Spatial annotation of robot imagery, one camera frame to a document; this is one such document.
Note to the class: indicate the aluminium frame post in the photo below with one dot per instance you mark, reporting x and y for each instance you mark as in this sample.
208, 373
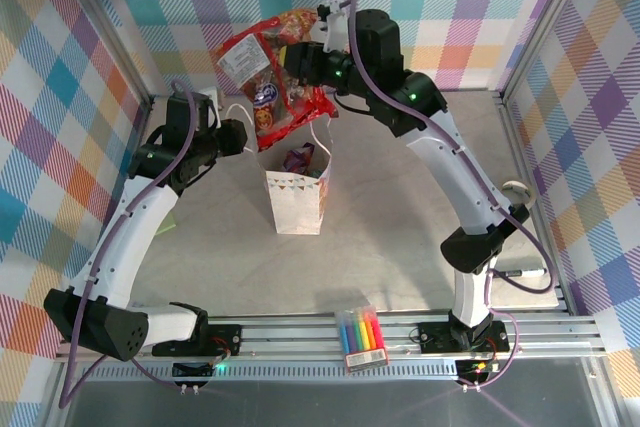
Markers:
545, 22
100, 22

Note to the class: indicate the red candy bag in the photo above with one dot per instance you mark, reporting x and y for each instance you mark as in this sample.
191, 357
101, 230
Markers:
270, 97

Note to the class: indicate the white tape roll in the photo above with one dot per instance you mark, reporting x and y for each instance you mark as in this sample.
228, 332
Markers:
522, 189

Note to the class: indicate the aluminium side rail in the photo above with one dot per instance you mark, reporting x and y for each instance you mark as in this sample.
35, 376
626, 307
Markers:
512, 137

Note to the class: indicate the black marker pen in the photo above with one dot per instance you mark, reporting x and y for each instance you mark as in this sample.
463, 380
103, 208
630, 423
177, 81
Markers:
520, 272

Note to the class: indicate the pack of coloured markers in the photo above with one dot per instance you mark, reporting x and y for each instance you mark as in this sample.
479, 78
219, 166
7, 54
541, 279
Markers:
362, 342

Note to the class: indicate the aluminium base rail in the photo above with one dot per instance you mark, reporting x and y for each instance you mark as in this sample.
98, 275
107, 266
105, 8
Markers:
300, 337

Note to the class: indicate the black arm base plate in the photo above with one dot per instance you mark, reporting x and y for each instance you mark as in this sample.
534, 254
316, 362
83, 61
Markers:
225, 337
435, 337

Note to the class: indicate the white patterned paper bag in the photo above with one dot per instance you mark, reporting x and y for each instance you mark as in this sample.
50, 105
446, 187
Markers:
295, 207

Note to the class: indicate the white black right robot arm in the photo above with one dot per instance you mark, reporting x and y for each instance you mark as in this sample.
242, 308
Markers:
450, 167

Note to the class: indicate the purple snack bag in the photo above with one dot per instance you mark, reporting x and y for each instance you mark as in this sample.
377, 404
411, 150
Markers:
297, 159

